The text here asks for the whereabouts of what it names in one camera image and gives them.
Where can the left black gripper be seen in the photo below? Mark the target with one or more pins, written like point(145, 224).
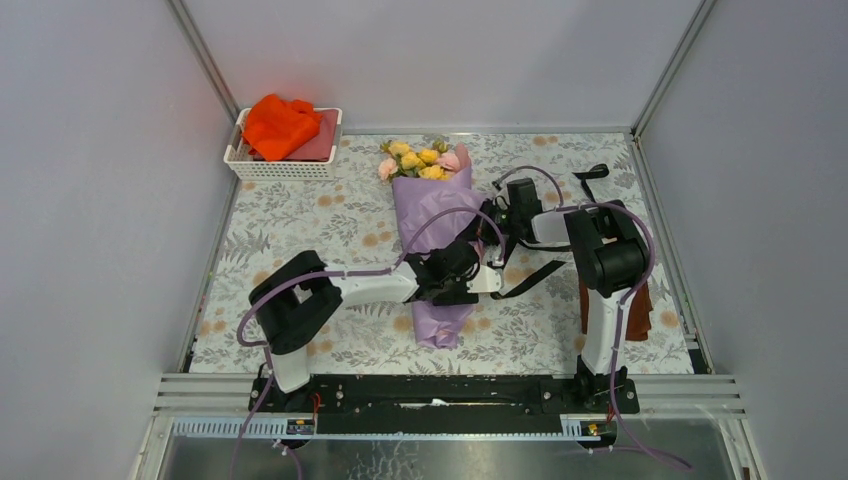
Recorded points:
point(459, 295)

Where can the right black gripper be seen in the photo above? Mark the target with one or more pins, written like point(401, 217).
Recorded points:
point(487, 209)

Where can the yellow fake flower bunch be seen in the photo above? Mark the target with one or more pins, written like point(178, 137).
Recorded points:
point(391, 148)

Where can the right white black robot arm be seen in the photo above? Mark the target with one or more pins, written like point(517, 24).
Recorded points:
point(613, 255)

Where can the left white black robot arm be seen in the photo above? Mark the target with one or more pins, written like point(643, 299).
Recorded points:
point(293, 304)

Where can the floral patterned table mat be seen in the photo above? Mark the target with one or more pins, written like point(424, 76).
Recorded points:
point(350, 220)

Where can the brown leather pad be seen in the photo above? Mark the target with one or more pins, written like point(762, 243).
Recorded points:
point(639, 323)

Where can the dark red folded paper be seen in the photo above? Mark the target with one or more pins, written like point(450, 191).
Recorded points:
point(318, 149)

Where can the orange cloth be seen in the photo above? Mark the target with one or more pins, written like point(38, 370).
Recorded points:
point(274, 128)

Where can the white plastic basket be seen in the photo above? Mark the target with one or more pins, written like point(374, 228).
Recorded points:
point(246, 168)

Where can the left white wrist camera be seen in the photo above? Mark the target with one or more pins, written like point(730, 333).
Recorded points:
point(487, 278)

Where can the black mounting base rail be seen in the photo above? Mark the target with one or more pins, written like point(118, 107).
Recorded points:
point(428, 404)

